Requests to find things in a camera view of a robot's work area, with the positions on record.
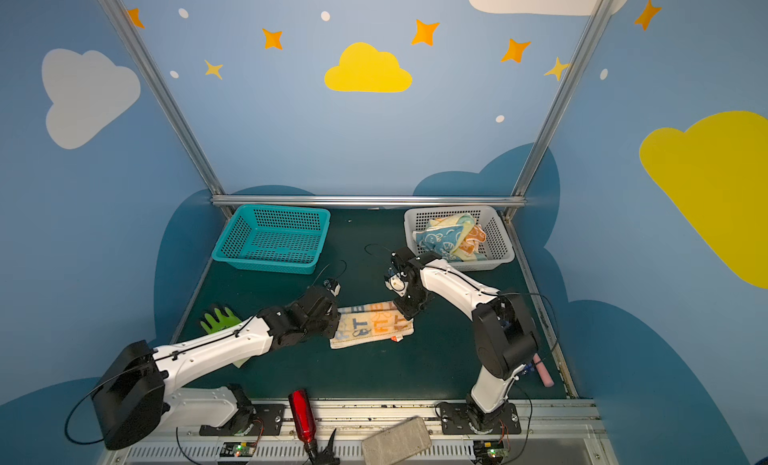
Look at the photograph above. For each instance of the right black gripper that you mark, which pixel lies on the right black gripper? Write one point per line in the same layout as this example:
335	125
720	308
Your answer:
410	301

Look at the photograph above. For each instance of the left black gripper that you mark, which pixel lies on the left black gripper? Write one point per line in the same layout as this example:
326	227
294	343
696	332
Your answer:
327	319

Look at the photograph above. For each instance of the cream RABBIT lettered towel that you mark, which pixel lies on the cream RABBIT lettered towel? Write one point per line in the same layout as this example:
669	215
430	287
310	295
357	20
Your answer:
370	323

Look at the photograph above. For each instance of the blue bunny pattern towel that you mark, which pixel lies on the blue bunny pattern towel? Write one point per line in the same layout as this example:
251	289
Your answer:
443	241

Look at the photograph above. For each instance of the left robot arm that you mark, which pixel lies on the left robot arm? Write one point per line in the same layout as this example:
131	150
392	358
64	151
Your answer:
147	389

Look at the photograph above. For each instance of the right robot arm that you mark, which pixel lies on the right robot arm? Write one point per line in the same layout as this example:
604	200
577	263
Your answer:
506	337

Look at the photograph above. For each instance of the orange patterned towel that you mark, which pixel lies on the orange patterned towel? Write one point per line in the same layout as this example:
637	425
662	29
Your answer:
471	241

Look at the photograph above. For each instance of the green rubber glove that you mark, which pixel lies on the green rubber glove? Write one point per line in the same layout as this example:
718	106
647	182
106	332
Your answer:
219	319

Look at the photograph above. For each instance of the yellow-green towel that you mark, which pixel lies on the yellow-green towel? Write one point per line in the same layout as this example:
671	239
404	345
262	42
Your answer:
464	222

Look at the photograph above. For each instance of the teal plastic basket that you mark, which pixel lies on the teal plastic basket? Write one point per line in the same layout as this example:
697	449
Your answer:
276	239

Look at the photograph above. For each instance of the white plastic basket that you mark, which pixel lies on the white plastic basket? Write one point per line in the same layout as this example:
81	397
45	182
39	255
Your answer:
497	249

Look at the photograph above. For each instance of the red metal bottle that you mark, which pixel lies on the red metal bottle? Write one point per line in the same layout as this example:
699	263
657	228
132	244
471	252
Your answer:
303	416

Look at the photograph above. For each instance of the black clamp tool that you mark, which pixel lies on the black clamp tool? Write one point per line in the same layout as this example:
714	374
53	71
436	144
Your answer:
326	456

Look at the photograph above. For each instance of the grey sponge block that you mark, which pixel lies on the grey sponge block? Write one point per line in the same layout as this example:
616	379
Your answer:
397	443

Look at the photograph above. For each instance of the left green circuit board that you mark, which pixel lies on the left green circuit board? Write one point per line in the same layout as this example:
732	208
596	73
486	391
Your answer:
237	450

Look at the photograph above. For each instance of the green circuit board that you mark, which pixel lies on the green circuit board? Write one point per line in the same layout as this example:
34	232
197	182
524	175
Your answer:
488	452
237	450

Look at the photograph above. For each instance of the pink marker pen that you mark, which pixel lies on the pink marker pen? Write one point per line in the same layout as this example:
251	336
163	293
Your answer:
542	372

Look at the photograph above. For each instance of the right green circuit board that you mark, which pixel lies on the right green circuit board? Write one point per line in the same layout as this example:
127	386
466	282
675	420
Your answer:
488	452

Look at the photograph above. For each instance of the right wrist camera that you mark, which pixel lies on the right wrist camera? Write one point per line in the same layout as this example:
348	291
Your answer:
394	281

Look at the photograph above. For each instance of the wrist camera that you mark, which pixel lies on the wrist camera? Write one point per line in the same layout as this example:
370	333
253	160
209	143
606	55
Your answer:
332	286
394	281

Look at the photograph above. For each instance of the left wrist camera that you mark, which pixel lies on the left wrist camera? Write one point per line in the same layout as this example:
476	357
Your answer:
332	286

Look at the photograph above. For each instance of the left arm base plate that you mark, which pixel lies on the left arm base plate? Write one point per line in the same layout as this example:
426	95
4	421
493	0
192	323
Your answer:
261	419

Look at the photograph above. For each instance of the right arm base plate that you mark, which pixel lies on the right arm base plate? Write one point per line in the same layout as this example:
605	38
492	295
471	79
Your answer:
459	417

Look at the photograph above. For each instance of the right aluminium frame post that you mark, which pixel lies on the right aluminium frame post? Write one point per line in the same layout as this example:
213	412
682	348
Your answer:
583	53

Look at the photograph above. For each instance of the aluminium frame post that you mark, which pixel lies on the aluminium frame post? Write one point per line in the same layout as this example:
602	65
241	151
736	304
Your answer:
583	53
131	39

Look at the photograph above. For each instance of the left aluminium frame post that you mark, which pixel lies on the left aluminium frame post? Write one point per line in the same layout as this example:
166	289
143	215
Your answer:
131	39

